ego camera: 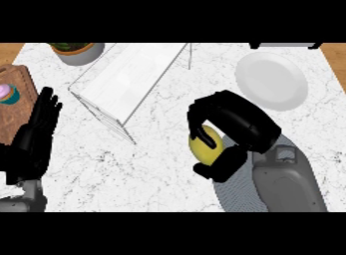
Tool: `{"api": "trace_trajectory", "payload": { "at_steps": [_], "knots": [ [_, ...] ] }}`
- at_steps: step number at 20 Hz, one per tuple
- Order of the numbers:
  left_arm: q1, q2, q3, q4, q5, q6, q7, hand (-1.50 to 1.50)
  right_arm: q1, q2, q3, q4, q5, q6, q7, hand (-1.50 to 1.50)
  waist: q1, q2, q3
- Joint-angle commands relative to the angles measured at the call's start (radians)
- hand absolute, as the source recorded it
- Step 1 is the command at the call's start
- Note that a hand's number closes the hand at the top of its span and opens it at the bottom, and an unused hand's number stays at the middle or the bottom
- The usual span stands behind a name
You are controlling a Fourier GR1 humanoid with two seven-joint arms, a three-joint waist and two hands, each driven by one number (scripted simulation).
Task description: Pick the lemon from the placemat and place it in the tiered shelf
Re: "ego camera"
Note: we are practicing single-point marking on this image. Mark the dark-framed pale appliance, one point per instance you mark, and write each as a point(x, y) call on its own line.
point(286, 45)

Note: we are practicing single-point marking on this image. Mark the brown wooden cutting board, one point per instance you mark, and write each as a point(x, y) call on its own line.
point(6, 106)

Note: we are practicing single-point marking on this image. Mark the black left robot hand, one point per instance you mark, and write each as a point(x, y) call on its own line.
point(30, 139)

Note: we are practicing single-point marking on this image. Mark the pink frosted cupcake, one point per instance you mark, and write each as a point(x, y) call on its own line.
point(5, 94)

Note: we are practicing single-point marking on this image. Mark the grey potted plant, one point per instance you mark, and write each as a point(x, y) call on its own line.
point(77, 52)

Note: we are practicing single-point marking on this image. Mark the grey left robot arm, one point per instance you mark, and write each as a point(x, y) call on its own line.
point(23, 199)

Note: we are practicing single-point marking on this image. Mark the white plate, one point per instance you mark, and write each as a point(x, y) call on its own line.
point(271, 81)

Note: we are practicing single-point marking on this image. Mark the yellow lemon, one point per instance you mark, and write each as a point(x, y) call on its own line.
point(206, 146)

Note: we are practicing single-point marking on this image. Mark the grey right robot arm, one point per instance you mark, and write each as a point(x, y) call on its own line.
point(287, 179)

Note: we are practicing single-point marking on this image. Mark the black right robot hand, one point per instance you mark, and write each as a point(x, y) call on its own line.
point(239, 119)

